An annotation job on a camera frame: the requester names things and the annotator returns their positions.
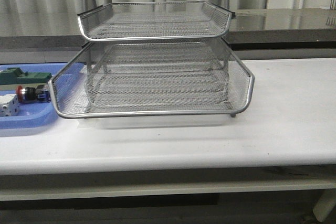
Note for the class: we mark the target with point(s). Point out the blue plastic tray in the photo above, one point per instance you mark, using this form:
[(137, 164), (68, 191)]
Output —
[(33, 114)]

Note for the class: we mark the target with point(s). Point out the green terminal block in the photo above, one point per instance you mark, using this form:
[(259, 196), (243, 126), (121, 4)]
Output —
[(15, 75)]

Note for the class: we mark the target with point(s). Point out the white table leg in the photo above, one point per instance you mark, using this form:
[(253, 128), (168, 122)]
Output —
[(324, 205)]

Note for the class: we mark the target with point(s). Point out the white grey metal block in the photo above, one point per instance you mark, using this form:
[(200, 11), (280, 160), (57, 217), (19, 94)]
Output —
[(9, 105)]

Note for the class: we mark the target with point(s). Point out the dark back counter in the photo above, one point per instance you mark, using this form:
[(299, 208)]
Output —
[(250, 29)]

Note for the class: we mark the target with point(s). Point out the silver mesh tray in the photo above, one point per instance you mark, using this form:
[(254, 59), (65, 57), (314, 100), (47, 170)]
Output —
[(116, 91), (70, 100), (155, 21)]

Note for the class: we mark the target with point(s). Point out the grey metal rack frame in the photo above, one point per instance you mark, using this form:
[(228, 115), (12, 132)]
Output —
[(167, 56)]

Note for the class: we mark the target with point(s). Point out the red emergency stop button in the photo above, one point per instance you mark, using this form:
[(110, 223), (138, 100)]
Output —
[(41, 93)]

